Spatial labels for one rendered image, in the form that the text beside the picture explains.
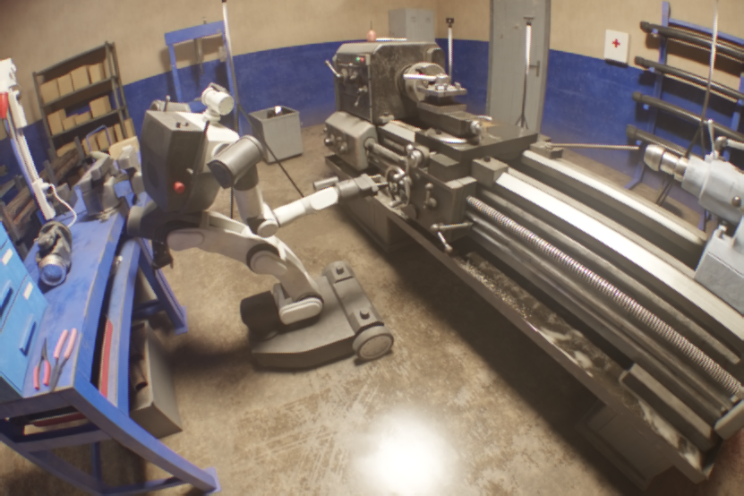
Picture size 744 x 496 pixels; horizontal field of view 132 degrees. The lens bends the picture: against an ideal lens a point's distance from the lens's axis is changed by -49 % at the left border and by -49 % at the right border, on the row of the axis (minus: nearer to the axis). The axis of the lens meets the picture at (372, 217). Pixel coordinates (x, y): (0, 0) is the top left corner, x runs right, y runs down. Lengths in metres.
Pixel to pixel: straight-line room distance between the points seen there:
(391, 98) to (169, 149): 1.41
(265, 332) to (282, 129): 2.71
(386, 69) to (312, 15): 3.43
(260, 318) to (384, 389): 0.65
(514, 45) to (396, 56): 3.39
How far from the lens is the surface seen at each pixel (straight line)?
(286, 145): 3.90
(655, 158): 1.21
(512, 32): 5.23
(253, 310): 1.50
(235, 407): 1.65
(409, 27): 5.47
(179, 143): 1.00
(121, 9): 5.20
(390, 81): 2.00
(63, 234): 1.40
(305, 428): 1.51
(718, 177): 1.16
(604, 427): 1.57
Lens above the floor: 1.37
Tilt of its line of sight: 32 degrees down
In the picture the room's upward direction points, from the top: 3 degrees counter-clockwise
